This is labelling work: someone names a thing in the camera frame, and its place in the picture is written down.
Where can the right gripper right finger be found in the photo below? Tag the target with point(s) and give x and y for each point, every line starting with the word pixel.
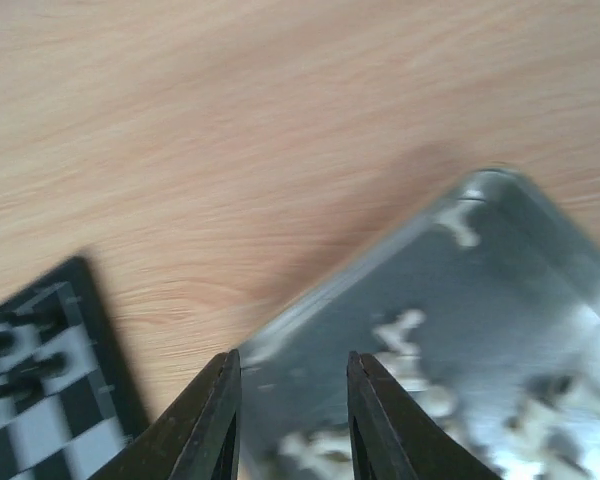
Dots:
pixel 393 438

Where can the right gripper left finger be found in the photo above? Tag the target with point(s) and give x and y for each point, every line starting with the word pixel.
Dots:
pixel 196 437

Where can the black and silver chessboard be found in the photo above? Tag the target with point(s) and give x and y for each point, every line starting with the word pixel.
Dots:
pixel 68 400

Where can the gold square tin tray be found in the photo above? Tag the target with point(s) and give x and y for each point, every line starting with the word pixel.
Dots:
pixel 517 316

